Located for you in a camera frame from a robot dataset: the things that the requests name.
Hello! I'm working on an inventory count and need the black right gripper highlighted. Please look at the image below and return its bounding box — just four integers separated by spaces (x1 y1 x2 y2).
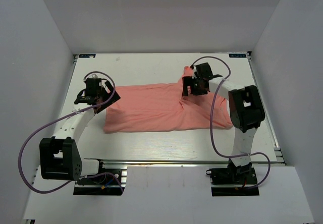
183 75 208 96

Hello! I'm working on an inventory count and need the pink t shirt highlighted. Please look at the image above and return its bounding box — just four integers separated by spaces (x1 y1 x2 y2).
103 80 233 133

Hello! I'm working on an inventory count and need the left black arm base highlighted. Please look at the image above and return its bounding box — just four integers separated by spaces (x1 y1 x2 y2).
73 160 127 196

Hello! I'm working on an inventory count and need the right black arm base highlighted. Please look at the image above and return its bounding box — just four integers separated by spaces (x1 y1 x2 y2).
205 161 259 197

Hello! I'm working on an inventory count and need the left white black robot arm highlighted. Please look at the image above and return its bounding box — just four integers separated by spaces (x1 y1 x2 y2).
39 77 120 183

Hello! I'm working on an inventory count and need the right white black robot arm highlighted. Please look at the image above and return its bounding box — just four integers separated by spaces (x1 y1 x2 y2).
182 63 265 183

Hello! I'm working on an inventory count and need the right blue corner label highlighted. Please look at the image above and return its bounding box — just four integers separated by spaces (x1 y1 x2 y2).
229 53 247 58

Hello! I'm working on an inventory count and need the blue corner label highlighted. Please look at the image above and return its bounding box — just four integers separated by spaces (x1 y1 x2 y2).
78 54 96 58
229 53 247 58

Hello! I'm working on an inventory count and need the left blue corner label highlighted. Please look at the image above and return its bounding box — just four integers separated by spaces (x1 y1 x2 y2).
78 54 96 58

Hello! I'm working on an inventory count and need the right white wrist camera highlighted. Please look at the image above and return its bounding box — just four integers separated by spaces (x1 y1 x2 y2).
191 67 198 79

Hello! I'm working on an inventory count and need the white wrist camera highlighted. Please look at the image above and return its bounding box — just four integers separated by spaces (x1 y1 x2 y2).
83 73 99 82
191 67 198 79

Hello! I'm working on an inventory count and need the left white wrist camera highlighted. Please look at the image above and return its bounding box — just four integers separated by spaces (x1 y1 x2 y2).
83 73 99 82

